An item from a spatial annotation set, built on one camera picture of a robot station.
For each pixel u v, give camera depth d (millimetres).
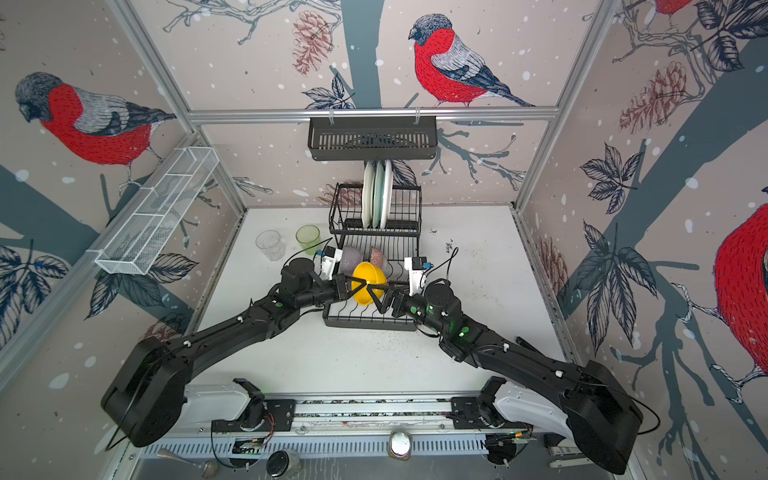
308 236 1045
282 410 742
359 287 778
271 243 1061
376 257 923
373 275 714
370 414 747
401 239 1069
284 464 598
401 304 648
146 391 426
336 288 712
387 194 751
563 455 671
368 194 776
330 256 757
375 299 683
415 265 672
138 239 723
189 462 699
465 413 729
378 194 762
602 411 403
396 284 745
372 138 1069
